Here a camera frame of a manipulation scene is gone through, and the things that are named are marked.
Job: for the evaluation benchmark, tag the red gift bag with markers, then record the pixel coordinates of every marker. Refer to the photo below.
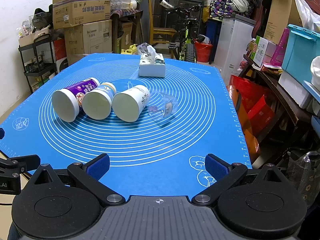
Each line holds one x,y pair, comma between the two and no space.
252,103

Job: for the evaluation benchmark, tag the clear plastic cup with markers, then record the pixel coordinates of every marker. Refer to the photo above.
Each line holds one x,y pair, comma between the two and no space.
162,106

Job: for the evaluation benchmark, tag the red bucket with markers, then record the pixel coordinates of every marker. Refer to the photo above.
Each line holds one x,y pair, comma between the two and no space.
203,51

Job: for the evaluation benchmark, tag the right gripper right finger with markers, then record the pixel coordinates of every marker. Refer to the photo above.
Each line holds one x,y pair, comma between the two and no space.
227,176

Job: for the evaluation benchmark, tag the blue white paper cup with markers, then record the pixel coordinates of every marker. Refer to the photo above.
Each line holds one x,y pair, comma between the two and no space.
97,104

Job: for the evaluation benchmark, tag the black shelf cart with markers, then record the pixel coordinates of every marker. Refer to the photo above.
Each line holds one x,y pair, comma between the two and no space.
38,66

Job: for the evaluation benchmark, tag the green white carton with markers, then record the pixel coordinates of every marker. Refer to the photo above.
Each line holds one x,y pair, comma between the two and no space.
259,49

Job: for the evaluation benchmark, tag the wooden chair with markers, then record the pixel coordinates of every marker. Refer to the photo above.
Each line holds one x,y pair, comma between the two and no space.
158,35

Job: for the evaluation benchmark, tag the white tissue box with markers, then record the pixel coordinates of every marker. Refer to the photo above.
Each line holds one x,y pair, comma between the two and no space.
151,63

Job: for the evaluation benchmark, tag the light blue storage bin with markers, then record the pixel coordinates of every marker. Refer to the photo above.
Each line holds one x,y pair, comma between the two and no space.
302,47

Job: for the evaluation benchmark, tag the black bicycle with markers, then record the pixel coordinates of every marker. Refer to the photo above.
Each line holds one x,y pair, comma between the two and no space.
181,46

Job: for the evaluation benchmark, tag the top cardboard box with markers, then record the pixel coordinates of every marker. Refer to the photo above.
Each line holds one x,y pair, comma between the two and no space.
69,13

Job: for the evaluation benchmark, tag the lower cardboard box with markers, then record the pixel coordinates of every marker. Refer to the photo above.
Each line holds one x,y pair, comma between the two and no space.
89,38

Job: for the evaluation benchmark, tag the purple paper cup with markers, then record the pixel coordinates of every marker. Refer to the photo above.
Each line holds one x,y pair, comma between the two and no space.
67,102

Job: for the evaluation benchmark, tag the white chest freezer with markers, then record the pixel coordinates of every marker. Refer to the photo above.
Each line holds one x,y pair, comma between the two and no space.
235,35

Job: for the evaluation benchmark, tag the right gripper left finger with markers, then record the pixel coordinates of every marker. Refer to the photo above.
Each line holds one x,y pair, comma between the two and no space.
87,176

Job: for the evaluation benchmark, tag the tall brown cardboard box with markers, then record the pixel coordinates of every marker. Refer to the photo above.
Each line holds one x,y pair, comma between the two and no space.
282,13

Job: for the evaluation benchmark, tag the dark wooden side table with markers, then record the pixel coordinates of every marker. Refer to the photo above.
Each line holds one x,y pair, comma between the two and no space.
295,116

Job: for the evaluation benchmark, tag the blue silicone baking mat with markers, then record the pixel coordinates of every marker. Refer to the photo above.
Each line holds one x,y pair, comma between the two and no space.
157,131

